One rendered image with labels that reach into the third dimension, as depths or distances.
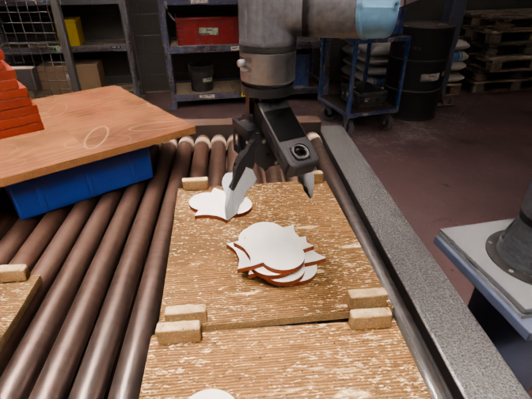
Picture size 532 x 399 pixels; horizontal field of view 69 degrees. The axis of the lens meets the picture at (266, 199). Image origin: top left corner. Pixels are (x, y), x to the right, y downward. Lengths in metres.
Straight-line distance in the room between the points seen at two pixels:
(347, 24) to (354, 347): 0.41
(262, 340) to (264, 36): 0.40
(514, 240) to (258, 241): 0.48
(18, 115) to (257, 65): 0.68
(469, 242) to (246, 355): 0.54
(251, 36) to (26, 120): 0.68
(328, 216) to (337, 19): 0.43
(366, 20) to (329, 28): 0.04
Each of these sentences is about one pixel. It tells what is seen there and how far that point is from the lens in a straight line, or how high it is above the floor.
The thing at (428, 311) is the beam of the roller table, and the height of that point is 0.92.
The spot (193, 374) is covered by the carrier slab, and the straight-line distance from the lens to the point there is 0.54.
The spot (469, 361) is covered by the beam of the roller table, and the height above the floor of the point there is 0.92.
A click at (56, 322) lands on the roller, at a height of 0.91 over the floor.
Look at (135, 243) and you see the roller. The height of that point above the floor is 0.92.
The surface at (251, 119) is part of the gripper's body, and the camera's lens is 0.59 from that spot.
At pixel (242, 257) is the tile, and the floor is 0.97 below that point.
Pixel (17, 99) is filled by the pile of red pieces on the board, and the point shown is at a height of 1.12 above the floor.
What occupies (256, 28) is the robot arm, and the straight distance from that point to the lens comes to 0.51.
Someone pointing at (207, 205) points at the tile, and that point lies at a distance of 0.82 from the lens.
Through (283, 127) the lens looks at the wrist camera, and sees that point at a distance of 0.51.
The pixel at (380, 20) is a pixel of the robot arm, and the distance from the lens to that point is 0.50.
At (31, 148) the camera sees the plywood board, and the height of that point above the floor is 1.04.
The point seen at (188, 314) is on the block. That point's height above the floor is 0.96.
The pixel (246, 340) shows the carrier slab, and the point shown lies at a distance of 0.57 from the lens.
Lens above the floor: 1.38
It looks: 31 degrees down
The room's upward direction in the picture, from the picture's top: straight up
